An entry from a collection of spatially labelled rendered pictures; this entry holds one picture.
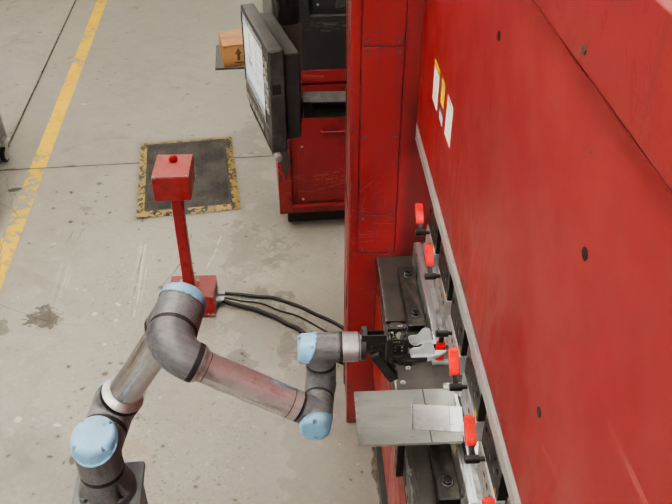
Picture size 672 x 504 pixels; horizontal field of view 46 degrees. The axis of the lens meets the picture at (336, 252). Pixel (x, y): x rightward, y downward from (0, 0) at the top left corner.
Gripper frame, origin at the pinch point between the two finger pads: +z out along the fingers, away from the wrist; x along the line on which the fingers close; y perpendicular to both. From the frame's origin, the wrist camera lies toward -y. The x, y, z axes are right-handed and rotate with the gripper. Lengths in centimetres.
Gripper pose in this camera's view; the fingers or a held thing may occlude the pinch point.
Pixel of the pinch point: (439, 350)
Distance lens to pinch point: 199.1
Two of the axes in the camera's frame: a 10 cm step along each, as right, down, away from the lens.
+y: 0.0, -8.0, -6.0
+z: 10.0, -0.3, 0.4
